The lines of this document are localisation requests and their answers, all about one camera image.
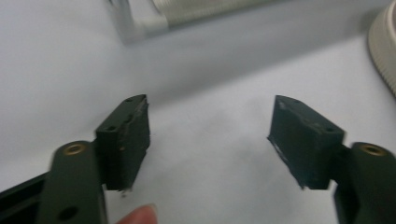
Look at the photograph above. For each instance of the ribbed cream-coloured round object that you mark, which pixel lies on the ribbed cream-coloured round object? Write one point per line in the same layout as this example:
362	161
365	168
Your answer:
383	46

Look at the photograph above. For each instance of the silver metal bracket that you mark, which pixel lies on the silver metal bracket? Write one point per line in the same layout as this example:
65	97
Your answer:
137	21

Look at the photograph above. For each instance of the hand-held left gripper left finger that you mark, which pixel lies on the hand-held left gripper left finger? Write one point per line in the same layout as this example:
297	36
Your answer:
127	146

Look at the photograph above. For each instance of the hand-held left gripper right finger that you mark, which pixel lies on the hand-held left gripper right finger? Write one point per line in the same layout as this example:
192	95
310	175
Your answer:
306	149

